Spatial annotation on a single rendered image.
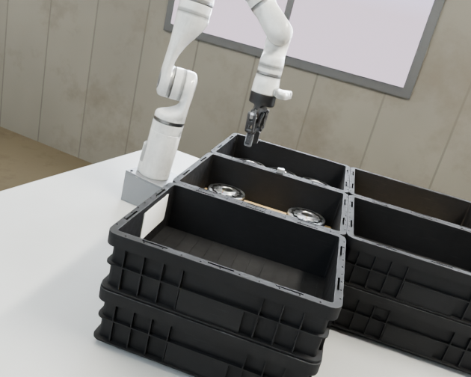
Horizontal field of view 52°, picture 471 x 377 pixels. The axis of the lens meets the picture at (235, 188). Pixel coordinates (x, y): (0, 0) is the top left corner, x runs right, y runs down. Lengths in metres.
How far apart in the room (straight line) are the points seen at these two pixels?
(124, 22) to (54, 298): 2.66
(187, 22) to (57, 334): 0.85
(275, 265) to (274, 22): 0.65
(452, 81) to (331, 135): 0.70
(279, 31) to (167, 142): 0.44
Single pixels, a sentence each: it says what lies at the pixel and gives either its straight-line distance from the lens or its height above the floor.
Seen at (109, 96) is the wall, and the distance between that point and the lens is 3.59.
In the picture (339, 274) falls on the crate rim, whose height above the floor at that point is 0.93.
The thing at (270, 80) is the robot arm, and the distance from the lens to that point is 1.37.
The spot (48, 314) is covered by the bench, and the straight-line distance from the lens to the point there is 1.01.
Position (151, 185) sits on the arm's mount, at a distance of 1.43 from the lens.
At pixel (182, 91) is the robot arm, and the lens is 1.39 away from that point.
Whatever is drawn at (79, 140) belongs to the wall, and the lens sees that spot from 3.82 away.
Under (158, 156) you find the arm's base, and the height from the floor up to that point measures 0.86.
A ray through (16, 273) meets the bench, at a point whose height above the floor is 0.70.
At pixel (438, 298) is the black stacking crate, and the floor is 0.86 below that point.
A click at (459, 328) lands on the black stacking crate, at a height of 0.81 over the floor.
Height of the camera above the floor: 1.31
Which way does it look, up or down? 20 degrees down
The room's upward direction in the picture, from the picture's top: 14 degrees clockwise
